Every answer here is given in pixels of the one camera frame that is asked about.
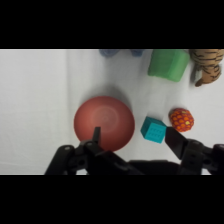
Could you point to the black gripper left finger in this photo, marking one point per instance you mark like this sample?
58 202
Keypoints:
96 140

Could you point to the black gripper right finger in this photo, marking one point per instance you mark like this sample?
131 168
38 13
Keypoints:
176 141

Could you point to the red orange patterned ball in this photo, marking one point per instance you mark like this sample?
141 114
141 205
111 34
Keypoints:
181 120

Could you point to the teal perforated cube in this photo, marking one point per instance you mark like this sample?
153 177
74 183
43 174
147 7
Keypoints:
153 130

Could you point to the green foam block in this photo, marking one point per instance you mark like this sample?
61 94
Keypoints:
168 64

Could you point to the tiger plush toy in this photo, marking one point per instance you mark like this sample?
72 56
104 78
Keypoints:
207 66

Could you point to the blue cloth toy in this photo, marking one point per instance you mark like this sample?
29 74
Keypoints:
116 52

